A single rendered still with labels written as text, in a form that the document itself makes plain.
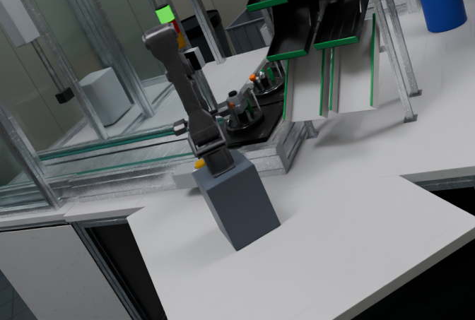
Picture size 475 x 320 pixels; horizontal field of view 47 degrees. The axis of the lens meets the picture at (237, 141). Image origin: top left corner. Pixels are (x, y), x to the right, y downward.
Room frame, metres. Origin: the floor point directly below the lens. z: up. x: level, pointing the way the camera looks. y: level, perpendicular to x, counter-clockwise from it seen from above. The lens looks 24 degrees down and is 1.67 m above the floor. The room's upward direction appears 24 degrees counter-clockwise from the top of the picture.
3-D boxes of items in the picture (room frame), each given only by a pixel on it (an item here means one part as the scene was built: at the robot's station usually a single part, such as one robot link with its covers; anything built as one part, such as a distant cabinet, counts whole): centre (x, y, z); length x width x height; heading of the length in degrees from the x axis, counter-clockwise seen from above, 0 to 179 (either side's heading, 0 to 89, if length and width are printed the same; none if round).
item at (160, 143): (1.89, 0.19, 0.91); 0.84 x 0.28 x 0.10; 58
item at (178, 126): (1.56, 0.07, 1.14); 0.19 x 0.06 x 0.08; 85
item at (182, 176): (1.58, 0.14, 0.93); 0.21 x 0.07 x 0.06; 58
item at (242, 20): (3.78, -0.62, 0.73); 0.62 x 0.42 x 0.23; 58
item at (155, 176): (1.73, 0.26, 0.91); 0.89 x 0.06 x 0.11; 58
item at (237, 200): (1.28, 0.07, 0.96); 0.14 x 0.14 x 0.20; 12
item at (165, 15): (1.92, 0.05, 1.39); 0.05 x 0.05 x 0.05
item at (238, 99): (1.72, -0.06, 1.06); 0.08 x 0.04 x 0.07; 148
